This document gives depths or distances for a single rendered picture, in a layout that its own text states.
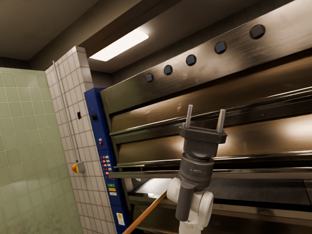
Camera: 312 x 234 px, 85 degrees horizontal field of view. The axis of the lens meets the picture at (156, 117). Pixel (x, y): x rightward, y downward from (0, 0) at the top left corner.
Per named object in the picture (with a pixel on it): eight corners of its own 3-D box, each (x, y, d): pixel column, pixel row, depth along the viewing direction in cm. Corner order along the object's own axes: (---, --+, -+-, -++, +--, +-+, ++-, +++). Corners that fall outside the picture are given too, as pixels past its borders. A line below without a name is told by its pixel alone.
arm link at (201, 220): (215, 188, 47) (211, 218, 53) (185, 176, 51) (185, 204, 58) (207, 208, 42) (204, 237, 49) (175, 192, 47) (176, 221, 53)
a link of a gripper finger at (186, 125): (192, 105, 43) (188, 129, 44) (191, 104, 46) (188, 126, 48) (186, 104, 44) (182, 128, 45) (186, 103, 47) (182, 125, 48)
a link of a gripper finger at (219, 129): (220, 108, 45) (216, 131, 47) (223, 109, 42) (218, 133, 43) (226, 109, 45) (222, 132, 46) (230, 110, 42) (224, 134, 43)
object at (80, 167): (80, 170, 182) (78, 161, 182) (85, 170, 176) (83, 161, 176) (73, 173, 176) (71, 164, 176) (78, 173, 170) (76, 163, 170)
